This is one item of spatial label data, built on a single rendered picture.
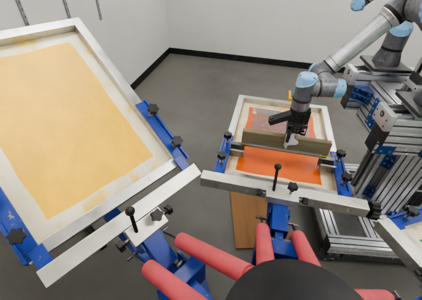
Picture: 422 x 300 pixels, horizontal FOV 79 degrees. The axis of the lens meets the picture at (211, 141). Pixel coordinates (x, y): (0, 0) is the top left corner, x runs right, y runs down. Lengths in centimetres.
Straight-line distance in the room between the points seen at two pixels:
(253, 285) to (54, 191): 69
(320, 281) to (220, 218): 168
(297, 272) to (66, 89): 99
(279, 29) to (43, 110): 420
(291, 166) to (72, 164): 98
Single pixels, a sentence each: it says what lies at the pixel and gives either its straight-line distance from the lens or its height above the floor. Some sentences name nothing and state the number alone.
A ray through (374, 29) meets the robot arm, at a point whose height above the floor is 159.
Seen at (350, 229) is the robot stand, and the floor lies 21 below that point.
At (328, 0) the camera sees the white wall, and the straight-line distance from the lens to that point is 480.
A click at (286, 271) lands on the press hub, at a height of 132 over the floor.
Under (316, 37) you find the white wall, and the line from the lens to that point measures 492.
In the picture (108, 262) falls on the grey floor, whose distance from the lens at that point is 218.
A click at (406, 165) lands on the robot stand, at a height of 74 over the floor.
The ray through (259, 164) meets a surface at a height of 96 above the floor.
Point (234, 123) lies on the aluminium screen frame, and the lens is 153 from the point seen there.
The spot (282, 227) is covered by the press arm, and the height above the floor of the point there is 104.
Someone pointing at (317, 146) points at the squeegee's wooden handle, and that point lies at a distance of 128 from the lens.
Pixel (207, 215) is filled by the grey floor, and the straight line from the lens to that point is 227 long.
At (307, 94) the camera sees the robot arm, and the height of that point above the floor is 138.
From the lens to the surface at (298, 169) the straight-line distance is 137.
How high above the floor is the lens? 187
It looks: 39 degrees down
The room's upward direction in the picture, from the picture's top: 2 degrees clockwise
